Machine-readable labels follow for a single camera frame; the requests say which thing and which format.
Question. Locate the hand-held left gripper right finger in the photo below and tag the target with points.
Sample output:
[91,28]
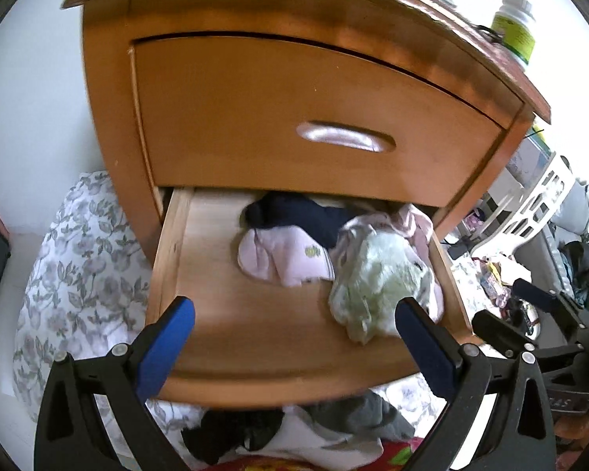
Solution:
[424,348]

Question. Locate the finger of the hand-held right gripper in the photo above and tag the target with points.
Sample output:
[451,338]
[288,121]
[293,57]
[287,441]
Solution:
[498,331]
[532,294]

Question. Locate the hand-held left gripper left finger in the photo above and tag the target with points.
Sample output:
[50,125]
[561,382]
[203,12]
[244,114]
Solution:
[169,348]

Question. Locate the pale green white cloth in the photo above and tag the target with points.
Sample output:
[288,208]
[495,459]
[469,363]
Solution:
[378,279]

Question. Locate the pale green cloth bundle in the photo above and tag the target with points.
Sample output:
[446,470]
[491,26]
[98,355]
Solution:
[417,221]

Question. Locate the pale pink sock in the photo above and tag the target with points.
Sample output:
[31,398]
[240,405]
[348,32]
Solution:
[284,255]

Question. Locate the navy blue sock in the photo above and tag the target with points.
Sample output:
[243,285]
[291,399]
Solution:
[299,211]

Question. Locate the colourful striped packet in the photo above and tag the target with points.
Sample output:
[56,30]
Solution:
[495,282]

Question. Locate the grey sofa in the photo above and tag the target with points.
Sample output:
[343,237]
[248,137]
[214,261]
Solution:
[545,255]

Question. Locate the dark green garment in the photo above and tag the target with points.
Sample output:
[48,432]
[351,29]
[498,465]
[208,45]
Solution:
[586,274]

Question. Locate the grey cloth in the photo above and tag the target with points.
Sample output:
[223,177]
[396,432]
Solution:
[363,417]

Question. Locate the black sock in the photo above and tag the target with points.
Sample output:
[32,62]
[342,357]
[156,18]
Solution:
[235,429]

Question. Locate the white cutout rack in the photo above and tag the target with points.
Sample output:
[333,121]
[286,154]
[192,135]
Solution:
[552,176]

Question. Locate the wooden nightstand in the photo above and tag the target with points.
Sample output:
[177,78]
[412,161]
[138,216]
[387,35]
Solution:
[113,132]

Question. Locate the white bottle green label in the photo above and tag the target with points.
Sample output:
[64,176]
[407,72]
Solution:
[513,34]

